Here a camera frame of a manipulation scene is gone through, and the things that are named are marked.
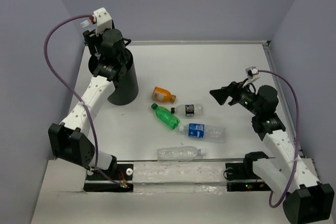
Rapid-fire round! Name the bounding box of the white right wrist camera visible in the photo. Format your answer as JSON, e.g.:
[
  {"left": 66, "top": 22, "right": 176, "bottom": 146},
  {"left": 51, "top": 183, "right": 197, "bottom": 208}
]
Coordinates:
[{"left": 245, "top": 67, "right": 259, "bottom": 84}]

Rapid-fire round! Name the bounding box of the green plastic bottle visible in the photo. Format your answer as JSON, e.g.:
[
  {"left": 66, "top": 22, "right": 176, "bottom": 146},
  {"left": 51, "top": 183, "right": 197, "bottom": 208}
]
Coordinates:
[{"left": 151, "top": 103, "right": 180, "bottom": 130}]

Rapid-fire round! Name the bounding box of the orange juice bottle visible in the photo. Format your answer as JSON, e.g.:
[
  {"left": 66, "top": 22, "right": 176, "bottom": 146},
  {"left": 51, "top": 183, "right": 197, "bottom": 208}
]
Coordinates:
[{"left": 151, "top": 87, "right": 176, "bottom": 103}]

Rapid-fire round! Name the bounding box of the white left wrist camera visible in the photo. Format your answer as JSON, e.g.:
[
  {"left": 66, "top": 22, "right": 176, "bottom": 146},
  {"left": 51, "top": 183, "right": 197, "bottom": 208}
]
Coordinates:
[{"left": 90, "top": 7, "right": 112, "bottom": 36}]

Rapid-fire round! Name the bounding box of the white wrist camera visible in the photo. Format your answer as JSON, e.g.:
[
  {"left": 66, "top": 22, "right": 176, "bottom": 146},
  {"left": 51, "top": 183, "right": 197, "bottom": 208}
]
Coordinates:
[
  {"left": 90, "top": 7, "right": 112, "bottom": 36},
  {"left": 245, "top": 67, "right": 259, "bottom": 84}
]

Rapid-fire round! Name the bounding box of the clear bottle black label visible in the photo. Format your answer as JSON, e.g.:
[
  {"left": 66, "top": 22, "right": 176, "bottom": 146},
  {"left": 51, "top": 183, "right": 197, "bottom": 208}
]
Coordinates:
[{"left": 171, "top": 104, "right": 203, "bottom": 118}]

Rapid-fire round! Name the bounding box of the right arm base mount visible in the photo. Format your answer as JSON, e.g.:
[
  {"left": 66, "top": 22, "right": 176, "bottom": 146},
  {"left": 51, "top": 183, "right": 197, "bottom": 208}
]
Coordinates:
[{"left": 223, "top": 163, "right": 270, "bottom": 192}]

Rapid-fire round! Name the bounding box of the black plastic bin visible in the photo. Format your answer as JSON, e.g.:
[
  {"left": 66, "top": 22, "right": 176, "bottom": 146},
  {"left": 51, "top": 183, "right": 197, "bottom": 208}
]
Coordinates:
[{"left": 88, "top": 48, "right": 139, "bottom": 106}]

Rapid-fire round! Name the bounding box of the clear bottle blue-green label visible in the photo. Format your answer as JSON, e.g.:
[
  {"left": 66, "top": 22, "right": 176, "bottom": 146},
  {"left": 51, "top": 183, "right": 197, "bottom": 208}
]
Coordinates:
[{"left": 80, "top": 19, "right": 90, "bottom": 28}]

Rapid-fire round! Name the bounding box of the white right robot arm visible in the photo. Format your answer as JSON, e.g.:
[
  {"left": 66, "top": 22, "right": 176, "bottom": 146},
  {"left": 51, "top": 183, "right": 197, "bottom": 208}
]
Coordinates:
[{"left": 210, "top": 82, "right": 334, "bottom": 223}]

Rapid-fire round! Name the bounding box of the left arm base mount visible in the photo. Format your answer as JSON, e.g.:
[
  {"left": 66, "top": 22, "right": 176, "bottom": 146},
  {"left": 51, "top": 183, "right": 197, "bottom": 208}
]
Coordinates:
[{"left": 83, "top": 162, "right": 134, "bottom": 193}]

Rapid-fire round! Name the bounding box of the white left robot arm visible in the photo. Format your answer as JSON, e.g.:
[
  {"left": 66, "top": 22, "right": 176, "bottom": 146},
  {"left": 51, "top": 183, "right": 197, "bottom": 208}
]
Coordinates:
[{"left": 48, "top": 28, "right": 139, "bottom": 179}]

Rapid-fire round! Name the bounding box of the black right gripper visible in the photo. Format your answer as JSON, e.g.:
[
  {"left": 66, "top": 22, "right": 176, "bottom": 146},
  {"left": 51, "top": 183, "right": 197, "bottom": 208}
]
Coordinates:
[{"left": 208, "top": 78, "right": 261, "bottom": 115}]

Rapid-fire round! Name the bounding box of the clear crushed label-less bottle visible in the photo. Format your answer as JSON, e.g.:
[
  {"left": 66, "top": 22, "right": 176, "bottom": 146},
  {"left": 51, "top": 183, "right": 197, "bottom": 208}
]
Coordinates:
[{"left": 157, "top": 146, "right": 206, "bottom": 161}]

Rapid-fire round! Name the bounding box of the clear bottle blue label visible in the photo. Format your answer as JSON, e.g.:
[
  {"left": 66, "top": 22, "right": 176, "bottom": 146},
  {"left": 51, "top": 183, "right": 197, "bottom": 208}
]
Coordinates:
[{"left": 177, "top": 123, "right": 225, "bottom": 142}]

